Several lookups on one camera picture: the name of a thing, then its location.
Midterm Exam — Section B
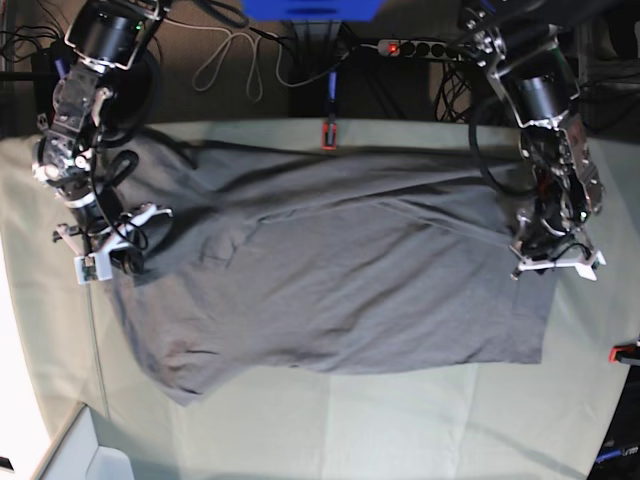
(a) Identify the red clamp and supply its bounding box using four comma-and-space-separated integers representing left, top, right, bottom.
609, 342, 640, 367
321, 117, 337, 151

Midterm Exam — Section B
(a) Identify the white power strip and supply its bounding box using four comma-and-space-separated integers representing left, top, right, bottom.
376, 39, 463, 62

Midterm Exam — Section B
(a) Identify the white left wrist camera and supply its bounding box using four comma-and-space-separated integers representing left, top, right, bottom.
574, 250, 607, 281

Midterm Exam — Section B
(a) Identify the red centre clamp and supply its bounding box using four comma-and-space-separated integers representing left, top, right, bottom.
321, 117, 337, 151

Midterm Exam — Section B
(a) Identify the green table cloth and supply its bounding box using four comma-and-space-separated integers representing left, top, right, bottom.
1, 138, 639, 479

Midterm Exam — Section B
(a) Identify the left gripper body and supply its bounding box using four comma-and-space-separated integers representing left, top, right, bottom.
509, 209, 599, 278

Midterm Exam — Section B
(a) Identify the blue box top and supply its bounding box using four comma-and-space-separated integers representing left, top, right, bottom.
242, 0, 383, 21

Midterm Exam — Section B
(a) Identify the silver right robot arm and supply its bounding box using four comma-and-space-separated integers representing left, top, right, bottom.
32, 1, 173, 284

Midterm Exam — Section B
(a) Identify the red right clamp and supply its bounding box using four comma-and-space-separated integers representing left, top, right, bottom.
609, 342, 640, 367

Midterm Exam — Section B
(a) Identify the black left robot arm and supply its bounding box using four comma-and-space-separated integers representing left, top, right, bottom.
456, 2, 606, 281

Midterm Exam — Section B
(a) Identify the grey t-shirt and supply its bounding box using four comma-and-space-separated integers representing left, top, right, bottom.
106, 138, 556, 405

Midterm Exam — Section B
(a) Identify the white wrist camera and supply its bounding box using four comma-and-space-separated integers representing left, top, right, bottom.
574, 250, 607, 281
74, 253, 113, 285

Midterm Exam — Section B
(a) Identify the white thin cable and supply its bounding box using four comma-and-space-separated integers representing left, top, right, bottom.
154, 0, 351, 101

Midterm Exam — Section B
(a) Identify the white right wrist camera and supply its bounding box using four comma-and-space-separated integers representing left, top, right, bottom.
74, 253, 113, 285

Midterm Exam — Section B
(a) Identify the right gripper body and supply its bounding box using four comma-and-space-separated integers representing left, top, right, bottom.
52, 203, 173, 273

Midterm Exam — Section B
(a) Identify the black round base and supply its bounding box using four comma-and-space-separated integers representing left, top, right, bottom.
101, 51, 161, 132

